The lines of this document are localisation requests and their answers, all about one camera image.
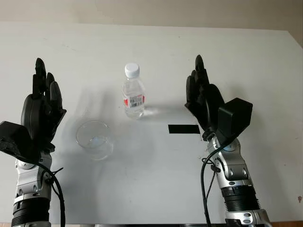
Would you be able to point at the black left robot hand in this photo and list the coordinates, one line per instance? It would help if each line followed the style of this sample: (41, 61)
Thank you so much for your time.
(35, 113)

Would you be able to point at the clear plastic water bottle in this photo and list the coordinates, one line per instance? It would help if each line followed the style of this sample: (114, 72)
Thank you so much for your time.
(133, 94)

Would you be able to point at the black tape strip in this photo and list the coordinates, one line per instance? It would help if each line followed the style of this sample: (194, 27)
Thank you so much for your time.
(183, 129)

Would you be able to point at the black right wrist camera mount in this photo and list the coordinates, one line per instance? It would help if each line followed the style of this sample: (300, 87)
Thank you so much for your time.
(236, 116)

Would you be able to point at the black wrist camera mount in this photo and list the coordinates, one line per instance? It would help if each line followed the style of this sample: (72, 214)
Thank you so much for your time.
(14, 139)
(236, 116)

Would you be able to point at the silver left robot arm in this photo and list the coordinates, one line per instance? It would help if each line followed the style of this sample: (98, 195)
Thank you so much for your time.
(30, 189)

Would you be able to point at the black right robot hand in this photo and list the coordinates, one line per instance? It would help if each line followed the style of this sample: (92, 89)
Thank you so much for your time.
(208, 106)

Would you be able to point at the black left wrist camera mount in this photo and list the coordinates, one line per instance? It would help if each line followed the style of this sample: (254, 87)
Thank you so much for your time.
(14, 139)

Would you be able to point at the clear glass bowl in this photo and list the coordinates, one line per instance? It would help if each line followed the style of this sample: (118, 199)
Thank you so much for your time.
(94, 139)

